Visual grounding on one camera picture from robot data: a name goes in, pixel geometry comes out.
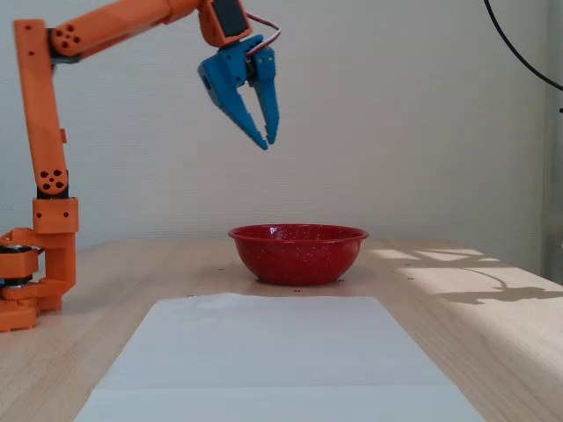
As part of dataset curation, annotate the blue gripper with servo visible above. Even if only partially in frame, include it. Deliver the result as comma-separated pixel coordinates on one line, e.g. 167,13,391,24
196,34,282,151

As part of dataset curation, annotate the red speckled enamel bowl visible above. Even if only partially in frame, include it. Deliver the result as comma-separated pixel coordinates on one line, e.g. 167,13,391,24
227,223,369,287

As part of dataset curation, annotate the white paper sheet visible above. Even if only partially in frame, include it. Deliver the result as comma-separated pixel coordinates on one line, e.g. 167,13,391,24
73,291,486,422

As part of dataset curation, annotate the gripper servo wire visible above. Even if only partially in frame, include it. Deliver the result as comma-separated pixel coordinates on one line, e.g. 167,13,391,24
245,11,284,59

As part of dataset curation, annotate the black hanging cable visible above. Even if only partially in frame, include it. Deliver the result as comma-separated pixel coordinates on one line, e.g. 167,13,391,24
483,0,563,92

